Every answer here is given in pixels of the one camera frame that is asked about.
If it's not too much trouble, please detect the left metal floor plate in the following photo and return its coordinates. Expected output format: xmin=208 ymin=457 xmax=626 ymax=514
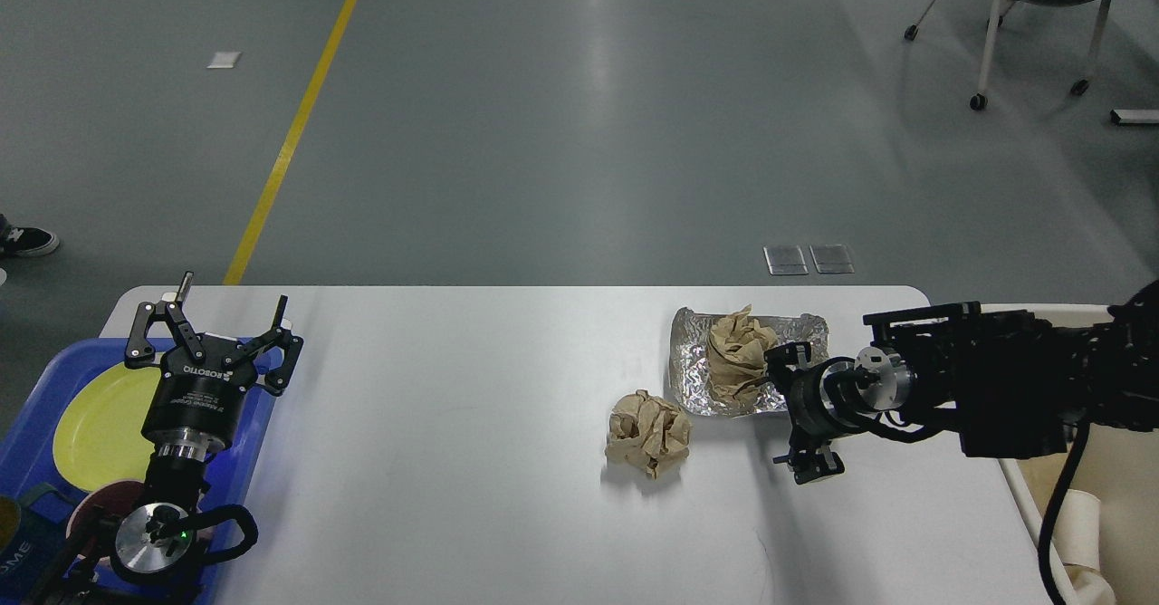
xmin=764 ymin=245 xmax=810 ymax=276

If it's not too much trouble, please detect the pink mug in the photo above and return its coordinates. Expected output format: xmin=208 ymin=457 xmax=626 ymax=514
xmin=65 ymin=479 xmax=218 ymax=580

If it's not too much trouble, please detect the metal floor plate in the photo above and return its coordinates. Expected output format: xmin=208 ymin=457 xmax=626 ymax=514
xmin=809 ymin=245 xmax=857 ymax=274
xmin=764 ymin=245 xmax=810 ymax=276

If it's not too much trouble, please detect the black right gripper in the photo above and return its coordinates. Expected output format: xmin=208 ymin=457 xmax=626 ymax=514
xmin=764 ymin=341 xmax=861 ymax=484

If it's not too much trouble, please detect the yellow plastic plate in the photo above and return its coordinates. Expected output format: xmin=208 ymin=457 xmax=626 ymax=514
xmin=53 ymin=364 xmax=160 ymax=493

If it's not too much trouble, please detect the white bar on floor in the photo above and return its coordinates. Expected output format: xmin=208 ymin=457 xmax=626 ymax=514
xmin=1109 ymin=109 xmax=1159 ymax=127

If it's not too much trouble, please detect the dark teal mug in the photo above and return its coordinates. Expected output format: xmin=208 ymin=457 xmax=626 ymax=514
xmin=1 ymin=483 xmax=76 ymax=604

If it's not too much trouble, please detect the beige plastic bin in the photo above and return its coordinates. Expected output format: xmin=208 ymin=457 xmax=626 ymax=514
xmin=982 ymin=303 xmax=1159 ymax=605

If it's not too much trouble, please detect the white paper cup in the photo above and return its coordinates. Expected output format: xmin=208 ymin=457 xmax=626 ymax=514
xmin=1054 ymin=489 xmax=1101 ymax=573

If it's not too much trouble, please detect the crumpled brown paper on foil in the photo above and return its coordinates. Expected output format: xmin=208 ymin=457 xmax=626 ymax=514
xmin=706 ymin=305 xmax=780 ymax=411

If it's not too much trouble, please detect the right metal floor plate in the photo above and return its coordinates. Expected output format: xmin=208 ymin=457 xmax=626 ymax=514
xmin=809 ymin=245 xmax=857 ymax=274

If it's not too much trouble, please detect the black and white shoe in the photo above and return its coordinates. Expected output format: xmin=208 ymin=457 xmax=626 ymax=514
xmin=1 ymin=226 xmax=61 ymax=258

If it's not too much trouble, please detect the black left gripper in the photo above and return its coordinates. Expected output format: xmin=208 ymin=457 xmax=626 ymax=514
xmin=124 ymin=272 xmax=305 ymax=455

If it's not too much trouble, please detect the crumpled brown paper ball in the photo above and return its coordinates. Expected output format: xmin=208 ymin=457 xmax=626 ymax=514
xmin=604 ymin=389 xmax=693 ymax=480

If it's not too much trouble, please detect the white floor marker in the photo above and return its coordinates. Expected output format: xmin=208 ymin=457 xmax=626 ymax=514
xmin=206 ymin=51 xmax=243 ymax=70

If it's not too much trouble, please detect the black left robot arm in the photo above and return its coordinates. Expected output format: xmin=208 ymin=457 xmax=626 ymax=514
xmin=22 ymin=274 xmax=305 ymax=604

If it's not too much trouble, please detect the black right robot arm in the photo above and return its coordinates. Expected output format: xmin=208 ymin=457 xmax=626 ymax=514
xmin=764 ymin=283 xmax=1158 ymax=604

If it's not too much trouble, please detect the blue plastic tray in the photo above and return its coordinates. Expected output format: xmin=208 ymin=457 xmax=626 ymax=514
xmin=1 ymin=337 xmax=276 ymax=600

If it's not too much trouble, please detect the aluminium foil sheet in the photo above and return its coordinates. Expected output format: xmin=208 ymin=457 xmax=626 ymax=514
xmin=666 ymin=307 xmax=829 ymax=417

